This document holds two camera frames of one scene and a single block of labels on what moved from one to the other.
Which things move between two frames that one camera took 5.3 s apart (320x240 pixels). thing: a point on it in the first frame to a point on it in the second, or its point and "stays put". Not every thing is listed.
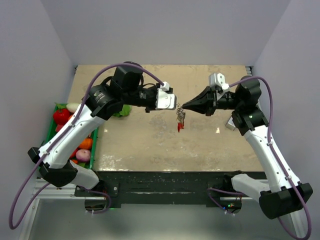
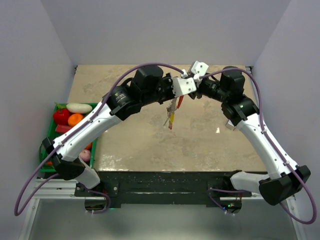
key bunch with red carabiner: (180, 114) to (171, 109)
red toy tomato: (61, 116) stays put
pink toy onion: (83, 155) stays put
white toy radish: (72, 107) stays put
